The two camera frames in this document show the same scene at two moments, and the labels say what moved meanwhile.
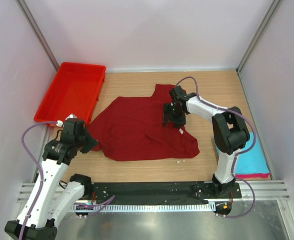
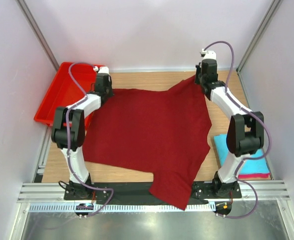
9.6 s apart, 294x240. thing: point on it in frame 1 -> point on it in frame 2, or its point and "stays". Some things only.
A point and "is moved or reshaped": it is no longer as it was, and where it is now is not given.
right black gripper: x=167 y=108 -> x=198 y=69
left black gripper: x=92 y=143 -> x=110 y=94
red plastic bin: x=75 y=90 stays
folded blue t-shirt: x=252 y=161 stays
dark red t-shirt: x=130 y=129 is moved or reshaped
